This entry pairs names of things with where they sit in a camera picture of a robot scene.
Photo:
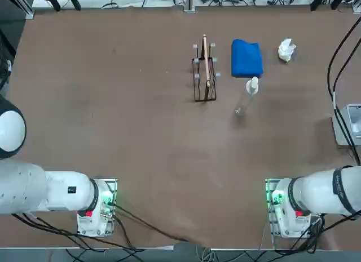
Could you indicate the white tissue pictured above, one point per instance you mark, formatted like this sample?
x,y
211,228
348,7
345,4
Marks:
x,y
287,50

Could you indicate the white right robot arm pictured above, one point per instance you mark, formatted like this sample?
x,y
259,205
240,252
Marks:
x,y
316,191

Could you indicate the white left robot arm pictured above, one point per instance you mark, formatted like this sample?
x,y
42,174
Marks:
x,y
56,194

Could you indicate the stainless steel trash bin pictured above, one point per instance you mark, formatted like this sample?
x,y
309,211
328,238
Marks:
x,y
345,126

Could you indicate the folded blue cloth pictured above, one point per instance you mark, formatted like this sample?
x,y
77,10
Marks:
x,y
246,59

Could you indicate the black tripod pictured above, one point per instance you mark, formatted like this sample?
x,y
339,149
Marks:
x,y
314,4
55,2

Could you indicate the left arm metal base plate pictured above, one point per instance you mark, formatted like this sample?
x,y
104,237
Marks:
x,y
112,186

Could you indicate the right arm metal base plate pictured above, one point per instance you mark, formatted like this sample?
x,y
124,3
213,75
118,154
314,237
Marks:
x,y
268,188

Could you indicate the metal table edge bracket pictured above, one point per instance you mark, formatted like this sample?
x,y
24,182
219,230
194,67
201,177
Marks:
x,y
189,9

